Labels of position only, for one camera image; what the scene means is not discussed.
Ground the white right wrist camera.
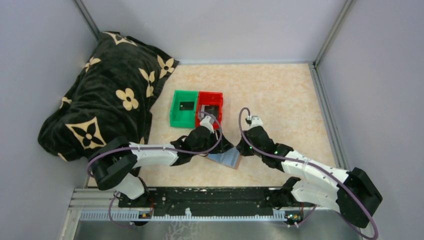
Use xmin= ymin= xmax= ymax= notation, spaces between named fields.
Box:
xmin=245 ymin=115 xmax=263 ymax=130

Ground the black floral blanket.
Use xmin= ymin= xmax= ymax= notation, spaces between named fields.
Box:
xmin=37 ymin=31 xmax=179 ymax=162

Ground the aluminium frame rail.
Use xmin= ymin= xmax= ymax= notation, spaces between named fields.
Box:
xmin=308 ymin=62 xmax=350 ymax=170

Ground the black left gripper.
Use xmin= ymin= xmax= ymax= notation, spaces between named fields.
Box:
xmin=192 ymin=127 xmax=234 ymax=157

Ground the black card in green bin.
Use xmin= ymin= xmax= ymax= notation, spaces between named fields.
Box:
xmin=179 ymin=101 xmax=196 ymax=111

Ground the red plastic bin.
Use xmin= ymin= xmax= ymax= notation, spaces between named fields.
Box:
xmin=195 ymin=91 xmax=224 ymax=127

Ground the green plastic bin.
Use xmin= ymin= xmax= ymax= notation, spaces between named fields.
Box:
xmin=169 ymin=90 xmax=199 ymax=129

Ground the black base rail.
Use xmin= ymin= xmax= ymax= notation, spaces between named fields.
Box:
xmin=118 ymin=186 xmax=312 ymax=209

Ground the brown leather card holder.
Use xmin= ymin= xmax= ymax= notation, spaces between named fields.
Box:
xmin=206 ymin=147 xmax=242 ymax=170

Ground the black card in red bin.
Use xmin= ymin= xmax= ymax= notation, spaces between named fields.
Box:
xmin=201 ymin=105 xmax=220 ymax=119

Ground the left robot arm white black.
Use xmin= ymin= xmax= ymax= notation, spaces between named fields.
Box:
xmin=86 ymin=126 xmax=235 ymax=207

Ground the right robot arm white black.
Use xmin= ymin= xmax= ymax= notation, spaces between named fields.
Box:
xmin=236 ymin=126 xmax=383 ymax=228

